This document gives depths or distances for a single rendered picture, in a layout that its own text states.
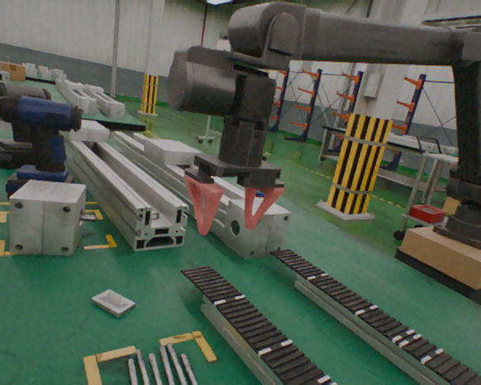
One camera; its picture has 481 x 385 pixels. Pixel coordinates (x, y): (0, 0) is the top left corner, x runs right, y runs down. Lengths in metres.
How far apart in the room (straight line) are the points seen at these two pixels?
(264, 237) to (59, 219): 0.36
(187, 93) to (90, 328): 0.31
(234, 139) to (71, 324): 0.30
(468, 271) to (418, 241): 0.12
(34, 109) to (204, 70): 0.52
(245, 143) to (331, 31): 0.18
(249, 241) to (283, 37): 0.40
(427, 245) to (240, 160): 0.63
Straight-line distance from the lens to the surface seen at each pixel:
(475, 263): 0.91
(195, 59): 0.40
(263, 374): 0.45
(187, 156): 1.02
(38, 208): 0.64
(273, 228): 0.71
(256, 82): 0.42
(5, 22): 15.62
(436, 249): 0.94
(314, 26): 0.47
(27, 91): 1.14
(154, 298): 0.55
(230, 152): 0.43
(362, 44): 0.54
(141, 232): 0.67
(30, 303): 0.56
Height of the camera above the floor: 1.09
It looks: 16 degrees down
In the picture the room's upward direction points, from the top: 11 degrees clockwise
